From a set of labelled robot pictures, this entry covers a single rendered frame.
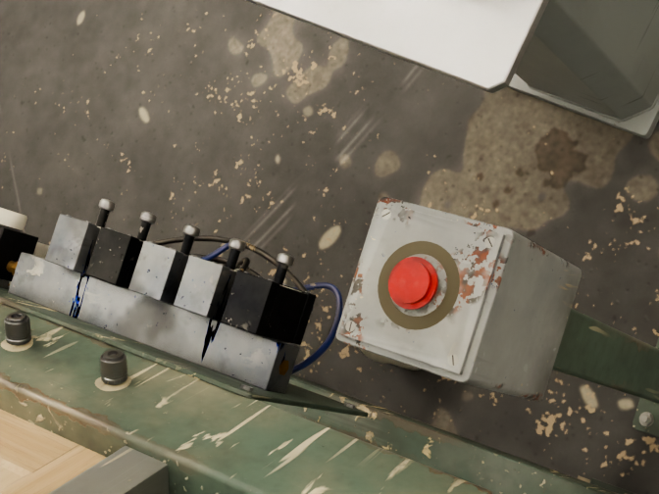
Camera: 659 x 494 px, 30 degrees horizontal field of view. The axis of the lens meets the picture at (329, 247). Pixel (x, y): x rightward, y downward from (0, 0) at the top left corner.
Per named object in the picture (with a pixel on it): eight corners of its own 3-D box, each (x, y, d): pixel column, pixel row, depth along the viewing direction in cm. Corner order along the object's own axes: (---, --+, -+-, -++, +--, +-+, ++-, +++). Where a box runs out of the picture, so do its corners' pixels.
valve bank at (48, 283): (408, 292, 134) (296, 250, 113) (369, 418, 133) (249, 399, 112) (79, 191, 159) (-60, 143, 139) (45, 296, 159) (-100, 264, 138)
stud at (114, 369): (133, 379, 115) (131, 352, 114) (115, 390, 114) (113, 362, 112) (114, 372, 117) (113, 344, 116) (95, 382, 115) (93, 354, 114)
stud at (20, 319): (36, 341, 122) (34, 314, 121) (18, 350, 120) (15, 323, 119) (20, 334, 124) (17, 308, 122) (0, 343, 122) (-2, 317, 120)
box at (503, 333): (587, 271, 105) (513, 228, 90) (546, 404, 105) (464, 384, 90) (465, 238, 112) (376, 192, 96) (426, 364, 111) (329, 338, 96)
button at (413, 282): (452, 268, 92) (440, 263, 91) (436, 319, 92) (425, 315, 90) (407, 255, 95) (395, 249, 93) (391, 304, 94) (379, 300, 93)
